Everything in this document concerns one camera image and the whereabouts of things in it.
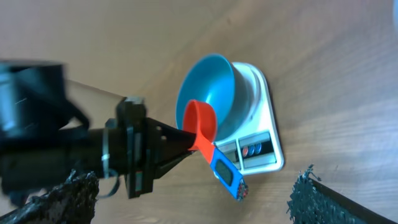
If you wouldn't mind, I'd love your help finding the red scoop blue handle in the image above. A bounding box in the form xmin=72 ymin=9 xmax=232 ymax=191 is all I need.
xmin=182 ymin=100 xmax=248 ymax=202

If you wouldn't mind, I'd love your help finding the white kitchen scale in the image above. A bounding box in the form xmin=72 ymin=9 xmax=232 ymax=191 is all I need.
xmin=215 ymin=62 xmax=284 ymax=175

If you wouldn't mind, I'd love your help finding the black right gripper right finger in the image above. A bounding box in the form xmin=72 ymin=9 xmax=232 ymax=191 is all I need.
xmin=287 ymin=164 xmax=397 ymax=224

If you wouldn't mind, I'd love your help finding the blue bowl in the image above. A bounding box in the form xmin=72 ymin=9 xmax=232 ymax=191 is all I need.
xmin=175 ymin=54 xmax=254 ymax=141

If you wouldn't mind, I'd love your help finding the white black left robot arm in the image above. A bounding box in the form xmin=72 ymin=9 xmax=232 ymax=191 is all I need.
xmin=1 ymin=60 xmax=195 ymax=205

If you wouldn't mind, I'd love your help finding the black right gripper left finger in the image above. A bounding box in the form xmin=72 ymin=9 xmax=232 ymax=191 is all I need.
xmin=1 ymin=170 xmax=99 ymax=224

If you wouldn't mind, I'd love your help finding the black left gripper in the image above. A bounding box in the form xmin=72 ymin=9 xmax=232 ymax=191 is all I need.
xmin=102 ymin=96 xmax=196 ymax=199

